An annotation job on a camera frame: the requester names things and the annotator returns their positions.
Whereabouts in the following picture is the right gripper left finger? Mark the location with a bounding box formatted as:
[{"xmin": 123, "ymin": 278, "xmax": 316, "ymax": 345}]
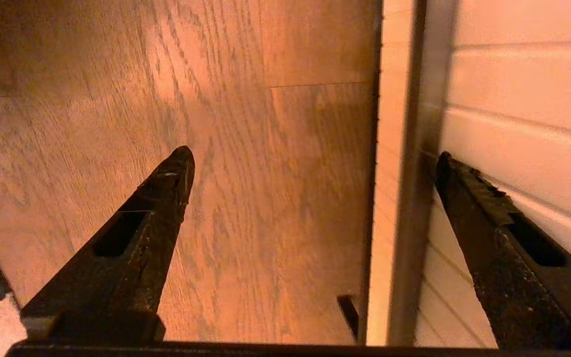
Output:
[{"xmin": 20, "ymin": 145, "xmax": 196, "ymax": 346}]

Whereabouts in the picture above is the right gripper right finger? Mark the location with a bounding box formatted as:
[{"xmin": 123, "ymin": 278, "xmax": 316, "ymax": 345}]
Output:
[{"xmin": 435, "ymin": 151, "xmax": 571, "ymax": 349}]

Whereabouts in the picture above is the white pull-out drawer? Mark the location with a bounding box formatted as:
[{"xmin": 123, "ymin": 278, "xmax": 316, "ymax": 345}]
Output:
[{"xmin": 365, "ymin": 0, "xmax": 571, "ymax": 348}]

